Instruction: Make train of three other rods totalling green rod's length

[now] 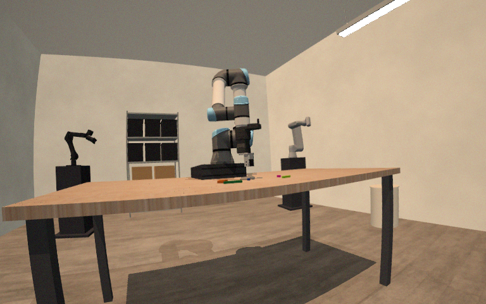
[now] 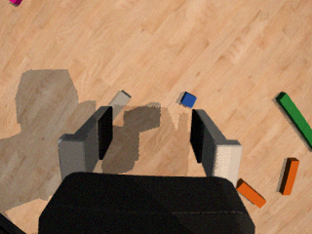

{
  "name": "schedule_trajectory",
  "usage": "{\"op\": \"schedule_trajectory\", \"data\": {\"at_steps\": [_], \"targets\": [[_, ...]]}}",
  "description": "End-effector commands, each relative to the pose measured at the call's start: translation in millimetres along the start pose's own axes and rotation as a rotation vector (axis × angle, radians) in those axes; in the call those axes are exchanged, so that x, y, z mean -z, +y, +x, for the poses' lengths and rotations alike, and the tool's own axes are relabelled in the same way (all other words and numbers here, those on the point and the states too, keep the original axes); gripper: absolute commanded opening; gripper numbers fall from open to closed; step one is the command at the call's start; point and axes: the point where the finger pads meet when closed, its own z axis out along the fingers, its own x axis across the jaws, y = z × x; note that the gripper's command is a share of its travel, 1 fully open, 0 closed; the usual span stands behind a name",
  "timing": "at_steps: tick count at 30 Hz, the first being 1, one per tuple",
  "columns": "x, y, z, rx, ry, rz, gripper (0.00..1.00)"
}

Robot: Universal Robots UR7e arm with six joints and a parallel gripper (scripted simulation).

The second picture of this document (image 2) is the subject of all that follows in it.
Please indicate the grey rod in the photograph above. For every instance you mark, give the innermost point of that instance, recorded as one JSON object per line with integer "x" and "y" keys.
{"x": 119, "y": 103}

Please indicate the small blue cube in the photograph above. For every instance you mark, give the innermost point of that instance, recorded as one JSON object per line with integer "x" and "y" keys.
{"x": 188, "y": 99}

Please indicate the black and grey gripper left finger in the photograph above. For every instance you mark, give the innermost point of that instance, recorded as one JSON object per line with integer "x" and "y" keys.
{"x": 80, "y": 152}

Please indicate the green rod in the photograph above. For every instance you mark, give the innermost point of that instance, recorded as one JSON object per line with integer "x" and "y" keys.
{"x": 292, "y": 111}

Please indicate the orange rod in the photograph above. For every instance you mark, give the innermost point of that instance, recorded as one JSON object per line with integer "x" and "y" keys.
{"x": 250, "y": 193}
{"x": 289, "y": 176}

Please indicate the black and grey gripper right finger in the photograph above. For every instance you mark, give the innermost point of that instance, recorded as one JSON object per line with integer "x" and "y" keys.
{"x": 219, "y": 156}

